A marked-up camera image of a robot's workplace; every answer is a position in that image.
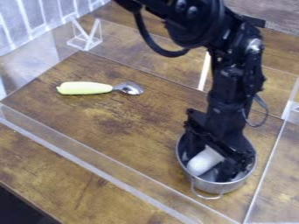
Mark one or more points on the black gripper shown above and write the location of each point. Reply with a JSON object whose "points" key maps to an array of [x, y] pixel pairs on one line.
{"points": [[218, 129]]}

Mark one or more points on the white red plush mushroom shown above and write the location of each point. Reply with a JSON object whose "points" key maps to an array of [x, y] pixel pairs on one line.
{"points": [[203, 165]]}

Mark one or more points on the silver metal pot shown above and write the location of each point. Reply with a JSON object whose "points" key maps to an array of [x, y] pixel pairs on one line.
{"points": [[204, 186]]}

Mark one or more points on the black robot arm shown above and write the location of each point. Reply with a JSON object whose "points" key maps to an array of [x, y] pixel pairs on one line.
{"points": [[206, 23]]}

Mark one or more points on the clear acrylic triangle stand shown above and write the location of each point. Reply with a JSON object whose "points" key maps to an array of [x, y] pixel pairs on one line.
{"points": [[84, 41]]}

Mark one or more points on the clear acrylic wall panel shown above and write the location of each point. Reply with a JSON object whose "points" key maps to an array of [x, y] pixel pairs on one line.
{"points": [[275, 203]]}

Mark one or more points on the yellow handled metal spoon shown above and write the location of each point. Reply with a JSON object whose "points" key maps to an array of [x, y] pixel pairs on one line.
{"points": [[92, 88]]}

